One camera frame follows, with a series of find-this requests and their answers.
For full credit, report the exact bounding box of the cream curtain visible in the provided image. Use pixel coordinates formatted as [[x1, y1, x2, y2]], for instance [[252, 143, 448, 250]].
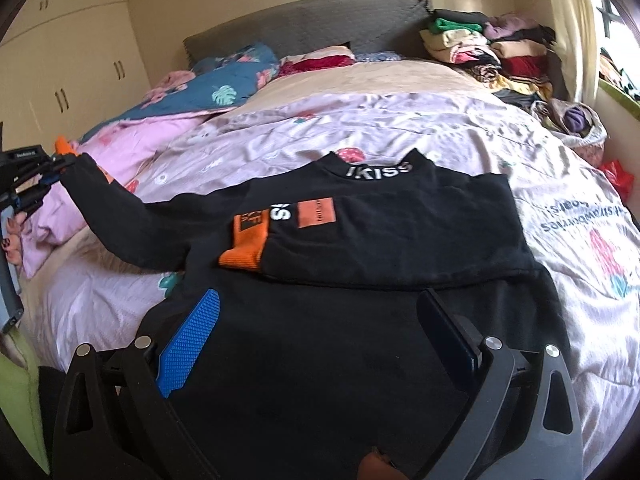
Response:
[[542, 0, 601, 106]]

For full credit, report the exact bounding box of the lilac strawberry printed duvet cover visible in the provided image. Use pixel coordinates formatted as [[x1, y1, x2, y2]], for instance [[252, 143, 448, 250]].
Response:
[[30, 87, 640, 461]]

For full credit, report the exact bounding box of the green cloth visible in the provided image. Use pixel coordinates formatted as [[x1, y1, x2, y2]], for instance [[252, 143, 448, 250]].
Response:
[[0, 355, 51, 476]]

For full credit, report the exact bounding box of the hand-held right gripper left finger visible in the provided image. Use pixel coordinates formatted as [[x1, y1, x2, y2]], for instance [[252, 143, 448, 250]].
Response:
[[50, 287, 221, 480]]

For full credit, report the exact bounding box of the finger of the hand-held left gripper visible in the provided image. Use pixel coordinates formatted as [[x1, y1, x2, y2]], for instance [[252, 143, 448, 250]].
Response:
[[12, 175, 66, 212], [20, 154, 81, 182]]

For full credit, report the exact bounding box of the red plastic bag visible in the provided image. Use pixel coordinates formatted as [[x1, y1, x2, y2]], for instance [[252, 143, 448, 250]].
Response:
[[597, 159, 636, 201]]

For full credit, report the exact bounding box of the person's left hand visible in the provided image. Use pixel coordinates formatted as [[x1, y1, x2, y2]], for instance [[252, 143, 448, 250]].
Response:
[[4, 217, 26, 267]]

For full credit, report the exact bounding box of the cream wardrobe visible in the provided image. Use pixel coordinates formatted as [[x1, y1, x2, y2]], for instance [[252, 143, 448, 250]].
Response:
[[0, 0, 151, 151]]

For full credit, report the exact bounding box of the grey padded headboard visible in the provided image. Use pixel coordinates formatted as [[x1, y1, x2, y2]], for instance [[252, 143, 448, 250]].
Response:
[[182, 0, 436, 68]]

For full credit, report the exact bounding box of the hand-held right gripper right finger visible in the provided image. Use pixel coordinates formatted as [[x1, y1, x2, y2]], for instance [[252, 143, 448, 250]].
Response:
[[416, 287, 586, 480]]

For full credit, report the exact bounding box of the purple cloth bundle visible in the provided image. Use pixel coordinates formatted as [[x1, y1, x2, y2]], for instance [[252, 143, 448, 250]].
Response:
[[530, 97, 608, 148]]

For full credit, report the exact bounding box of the colourful cloth on window sill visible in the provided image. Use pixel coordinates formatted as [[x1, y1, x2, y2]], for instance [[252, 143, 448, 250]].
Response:
[[597, 47, 640, 121]]

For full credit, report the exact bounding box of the pink quilt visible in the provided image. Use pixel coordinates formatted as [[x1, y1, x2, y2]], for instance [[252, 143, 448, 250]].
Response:
[[20, 112, 211, 278]]

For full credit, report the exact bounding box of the beige bed sheet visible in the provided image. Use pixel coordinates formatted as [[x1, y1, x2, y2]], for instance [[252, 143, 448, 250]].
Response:
[[245, 60, 501, 111]]

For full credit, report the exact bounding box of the pile of folded clothes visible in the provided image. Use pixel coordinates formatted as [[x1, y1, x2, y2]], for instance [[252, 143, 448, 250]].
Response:
[[419, 7, 558, 106]]

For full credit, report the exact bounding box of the window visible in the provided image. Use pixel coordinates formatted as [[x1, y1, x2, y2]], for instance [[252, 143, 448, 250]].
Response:
[[595, 0, 640, 51]]

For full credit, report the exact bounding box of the blue floral quilt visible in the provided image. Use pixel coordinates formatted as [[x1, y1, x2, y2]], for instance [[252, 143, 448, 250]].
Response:
[[80, 42, 281, 143]]

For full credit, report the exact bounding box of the black sweater with orange cuffs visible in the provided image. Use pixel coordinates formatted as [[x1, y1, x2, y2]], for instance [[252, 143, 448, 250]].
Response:
[[55, 135, 571, 480]]

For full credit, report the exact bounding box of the red pillow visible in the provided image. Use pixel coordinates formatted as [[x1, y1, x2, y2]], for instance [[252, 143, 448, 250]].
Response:
[[277, 46, 357, 77]]

